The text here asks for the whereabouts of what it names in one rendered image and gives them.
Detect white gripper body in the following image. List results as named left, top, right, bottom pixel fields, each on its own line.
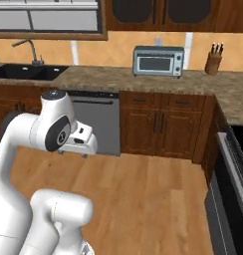
left=58, top=131, right=99, bottom=156

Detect silver dishwasher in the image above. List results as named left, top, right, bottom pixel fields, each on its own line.
left=65, top=90, right=122, bottom=157

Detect brown base cupboards with drawers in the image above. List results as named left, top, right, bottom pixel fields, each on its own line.
left=119, top=91, right=228, bottom=184

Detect brown cupboards under sink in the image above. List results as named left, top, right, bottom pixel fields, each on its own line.
left=0, top=83, right=68, bottom=142

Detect black sink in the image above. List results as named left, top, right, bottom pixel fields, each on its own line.
left=0, top=63, right=70, bottom=82

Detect grey tap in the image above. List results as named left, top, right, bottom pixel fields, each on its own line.
left=11, top=38, right=45, bottom=67

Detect grey toaster oven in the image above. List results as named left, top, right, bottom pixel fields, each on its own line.
left=131, top=45, right=185, bottom=80

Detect wooden framed window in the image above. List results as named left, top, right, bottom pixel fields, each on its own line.
left=0, top=0, right=109, bottom=42

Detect black oven with hob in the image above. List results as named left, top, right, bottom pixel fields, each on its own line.
left=204, top=124, right=243, bottom=255

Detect wooden knife block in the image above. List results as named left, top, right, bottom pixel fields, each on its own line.
left=204, top=42, right=225, bottom=76

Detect dark dishwasher handle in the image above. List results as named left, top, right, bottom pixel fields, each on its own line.
left=70, top=98, right=115, bottom=106

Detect brown wall cupboards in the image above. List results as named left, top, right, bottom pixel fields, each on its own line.
left=105, top=0, right=243, bottom=34

